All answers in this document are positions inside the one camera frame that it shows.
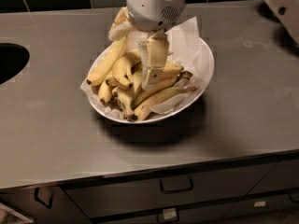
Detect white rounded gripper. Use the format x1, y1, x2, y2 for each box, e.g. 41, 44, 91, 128
108, 0, 186, 91

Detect curved yellow banana top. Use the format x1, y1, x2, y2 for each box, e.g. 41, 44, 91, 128
112, 49, 141, 90

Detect long yellow banana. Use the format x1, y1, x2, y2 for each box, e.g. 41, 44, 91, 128
86, 36, 127, 86

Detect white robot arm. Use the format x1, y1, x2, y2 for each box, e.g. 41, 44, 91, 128
108, 0, 299, 90

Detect large yellow banana middle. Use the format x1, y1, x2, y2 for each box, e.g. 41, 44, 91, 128
113, 62, 183, 121

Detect yellow banana lower middle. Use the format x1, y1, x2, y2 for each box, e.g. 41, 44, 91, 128
132, 77, 178, 108

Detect small yellow banana left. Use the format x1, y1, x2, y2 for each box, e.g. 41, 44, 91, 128
98, 72, 115, 104

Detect yellow green banana bottom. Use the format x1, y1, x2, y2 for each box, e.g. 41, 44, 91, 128
134, 87, 196, 121

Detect white oval bowl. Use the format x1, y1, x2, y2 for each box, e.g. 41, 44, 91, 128
86, 27, 216, 125

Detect white paper liner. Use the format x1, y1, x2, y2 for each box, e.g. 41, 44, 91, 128
79, 16, 206, 121

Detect round dark sink hole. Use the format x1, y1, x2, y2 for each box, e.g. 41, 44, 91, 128
0, 43, 30, 84

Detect lower drawer with label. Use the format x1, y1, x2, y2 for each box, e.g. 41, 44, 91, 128
90, 198, 237, 224

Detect right drawer front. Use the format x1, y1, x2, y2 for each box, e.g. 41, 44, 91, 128
249, 160, 299, 194

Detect middle drawer with handle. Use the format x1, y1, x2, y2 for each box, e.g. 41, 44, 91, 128
66, 163, 274, 218

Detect left cabinet door handle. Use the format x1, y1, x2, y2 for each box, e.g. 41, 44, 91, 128
34, 188, 53, 209

